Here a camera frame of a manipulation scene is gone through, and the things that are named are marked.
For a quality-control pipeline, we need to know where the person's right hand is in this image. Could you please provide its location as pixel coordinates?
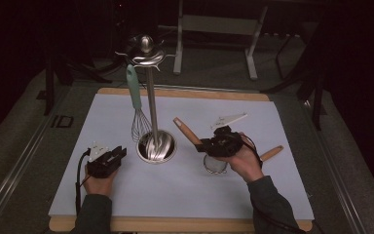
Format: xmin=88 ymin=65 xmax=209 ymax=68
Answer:
xmin=218 ymin=131 xmax=265 ymax=184

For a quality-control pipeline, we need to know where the person's left hand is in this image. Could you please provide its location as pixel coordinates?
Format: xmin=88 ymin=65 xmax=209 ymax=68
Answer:
xmin=83 ymin=164 xmax=120 ymax=199

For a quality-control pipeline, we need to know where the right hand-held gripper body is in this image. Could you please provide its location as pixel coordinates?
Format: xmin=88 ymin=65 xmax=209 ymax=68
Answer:
xmin=202 ymin=112 xmax=248 ymax=159

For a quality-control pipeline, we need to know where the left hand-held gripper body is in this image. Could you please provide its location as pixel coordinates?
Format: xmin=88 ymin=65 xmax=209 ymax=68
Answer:
xmin=86 ymin=140 xmax=122 ymax=179

